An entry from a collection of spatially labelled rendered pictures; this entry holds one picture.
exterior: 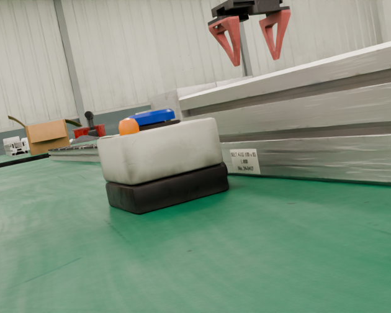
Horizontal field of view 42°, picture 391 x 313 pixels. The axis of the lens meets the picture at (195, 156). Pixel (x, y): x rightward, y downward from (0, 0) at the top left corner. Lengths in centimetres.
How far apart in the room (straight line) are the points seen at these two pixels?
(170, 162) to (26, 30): 1144
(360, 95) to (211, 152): 13
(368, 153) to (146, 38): 1191
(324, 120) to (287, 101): 4
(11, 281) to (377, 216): 19
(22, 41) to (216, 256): 1155
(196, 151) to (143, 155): 4
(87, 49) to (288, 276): 1169
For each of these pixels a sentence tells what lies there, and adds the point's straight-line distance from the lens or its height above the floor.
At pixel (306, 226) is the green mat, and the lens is 27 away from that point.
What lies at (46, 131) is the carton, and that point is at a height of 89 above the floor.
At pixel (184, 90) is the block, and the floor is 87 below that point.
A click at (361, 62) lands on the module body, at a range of 33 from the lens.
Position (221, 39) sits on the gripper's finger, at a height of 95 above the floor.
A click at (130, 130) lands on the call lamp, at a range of 38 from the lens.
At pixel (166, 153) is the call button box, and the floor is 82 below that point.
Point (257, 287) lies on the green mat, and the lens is 20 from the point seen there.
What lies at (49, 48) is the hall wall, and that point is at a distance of 1176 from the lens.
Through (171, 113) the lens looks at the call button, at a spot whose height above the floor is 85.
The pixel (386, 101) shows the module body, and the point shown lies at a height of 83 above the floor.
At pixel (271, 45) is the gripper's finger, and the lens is 89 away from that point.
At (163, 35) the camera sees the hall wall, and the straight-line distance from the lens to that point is 1232.
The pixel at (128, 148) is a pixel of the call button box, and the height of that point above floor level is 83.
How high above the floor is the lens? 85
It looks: 5 degrees down
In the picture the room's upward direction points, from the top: 11 degrees counter-clockwise
